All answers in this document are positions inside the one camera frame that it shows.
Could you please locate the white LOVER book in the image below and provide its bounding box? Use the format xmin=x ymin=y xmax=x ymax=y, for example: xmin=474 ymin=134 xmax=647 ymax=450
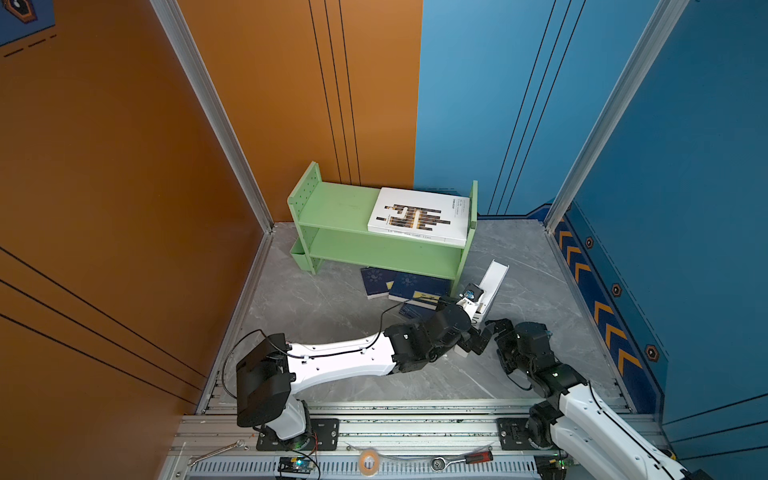
xmin=454 ymin=261 xmax=508 ymax=357

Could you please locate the white book with brown pattern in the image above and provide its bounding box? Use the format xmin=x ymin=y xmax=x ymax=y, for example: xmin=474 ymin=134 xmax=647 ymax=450
xmin=367 ymin=187 xmax=471 ymax=248

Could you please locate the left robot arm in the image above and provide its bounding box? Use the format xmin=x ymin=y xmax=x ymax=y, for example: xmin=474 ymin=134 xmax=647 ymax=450
xmin=235 ymin=299 xmax=492 ymax=448

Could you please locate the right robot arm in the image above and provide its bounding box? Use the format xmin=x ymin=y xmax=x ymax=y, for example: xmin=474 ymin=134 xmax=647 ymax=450
xmin=486 ymin=319 xmax=710 ymax=479

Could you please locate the blue book lower right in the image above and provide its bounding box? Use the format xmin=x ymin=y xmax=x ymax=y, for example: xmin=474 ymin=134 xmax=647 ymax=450
xmin=399 ymin=303 xmax=436 ymax=322

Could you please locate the blue book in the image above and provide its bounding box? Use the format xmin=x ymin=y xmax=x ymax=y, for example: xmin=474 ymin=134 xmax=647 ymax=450
xmin=389 ymin=273 xmax=452 ymax=309
xmin=399 ymin=303 xmax=436 ymax=322
xmin=360 ymin=267 xmax=398 ymax=299

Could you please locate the blue book top middle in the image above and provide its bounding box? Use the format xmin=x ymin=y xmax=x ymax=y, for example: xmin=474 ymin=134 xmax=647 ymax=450
xmin=389 ymin=273 xmax=452 ymax=309

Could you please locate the blue book rear left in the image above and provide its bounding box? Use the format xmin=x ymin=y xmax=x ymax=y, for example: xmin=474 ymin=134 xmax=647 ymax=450
xmin=360 ymin=267 xmax=398 ymax=299

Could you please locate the tape roll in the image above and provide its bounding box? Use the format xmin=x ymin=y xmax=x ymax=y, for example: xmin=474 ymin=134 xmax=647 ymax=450
xmin=358 ymin=449 xmax=381 ymax=477

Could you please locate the small circuit board right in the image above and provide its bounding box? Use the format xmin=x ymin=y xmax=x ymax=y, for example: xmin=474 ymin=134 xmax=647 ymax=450
xmin=534 ymin=456 xmax=568 ymax=480

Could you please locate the small circuit board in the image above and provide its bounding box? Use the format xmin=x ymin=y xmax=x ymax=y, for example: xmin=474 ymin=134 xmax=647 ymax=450
xmin=534 ymin=456 xmax=568 ymax=480
xmin=276 ymin=456 xmax=321 ymax=479

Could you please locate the green two-tier shelf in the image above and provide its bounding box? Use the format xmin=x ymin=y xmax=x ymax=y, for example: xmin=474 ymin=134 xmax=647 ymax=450
xmin=287 ymin=161 xmax=478 ymax=292

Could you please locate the small circuit board left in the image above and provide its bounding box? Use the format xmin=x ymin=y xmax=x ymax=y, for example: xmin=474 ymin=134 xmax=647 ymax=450
xmin=276 ymin=456 xmax=321 ymax=479

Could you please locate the silver wrench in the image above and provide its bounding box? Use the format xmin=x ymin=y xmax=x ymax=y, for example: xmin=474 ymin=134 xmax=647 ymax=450
xmin=188 ymin=439 xmax=246 ymax=468

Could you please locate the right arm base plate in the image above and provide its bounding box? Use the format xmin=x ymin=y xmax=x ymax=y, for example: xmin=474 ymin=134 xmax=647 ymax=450
xmin=496 ymin=417 xmax=585 ymax=454

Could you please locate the ratchet with red handle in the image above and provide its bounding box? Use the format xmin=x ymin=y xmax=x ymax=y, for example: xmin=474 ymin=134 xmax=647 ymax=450
xmin=430 ymin=450 xmax=494 ymax=472

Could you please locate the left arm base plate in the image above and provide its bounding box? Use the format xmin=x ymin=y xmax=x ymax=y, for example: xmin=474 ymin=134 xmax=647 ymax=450
xmin=256 ymin=418 xmax=340 ymax=452

